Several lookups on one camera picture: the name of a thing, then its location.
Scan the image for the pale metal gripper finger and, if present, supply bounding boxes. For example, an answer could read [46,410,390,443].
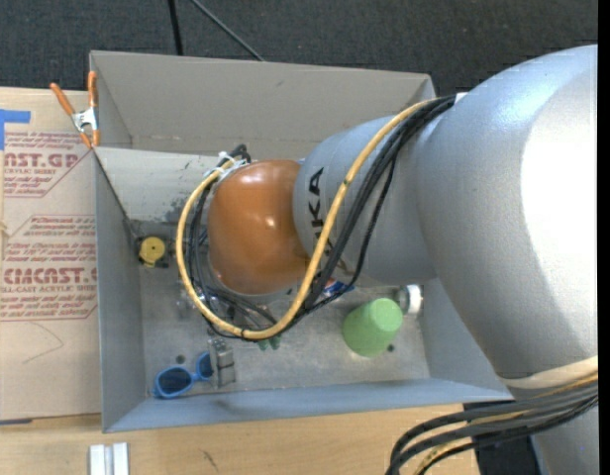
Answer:
[221,339,238,388]
[208,337,224,389]

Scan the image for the blue sunglasses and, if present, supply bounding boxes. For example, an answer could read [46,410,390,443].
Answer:
[152,352,216,400]

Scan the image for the grey metal bin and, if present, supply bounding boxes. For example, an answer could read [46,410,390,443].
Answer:
[88,50,515,434]

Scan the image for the yellow and black round tool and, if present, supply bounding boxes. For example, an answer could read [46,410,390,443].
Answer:
[138,235,169,269]

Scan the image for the blue and red packet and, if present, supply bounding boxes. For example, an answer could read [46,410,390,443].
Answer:
[320,278,356,302]

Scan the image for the green cup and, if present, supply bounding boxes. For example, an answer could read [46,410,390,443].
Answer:
[341,297,405,359]

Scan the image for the brown cardboard board, red print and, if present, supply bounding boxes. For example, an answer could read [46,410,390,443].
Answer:
[0,85,104,426]

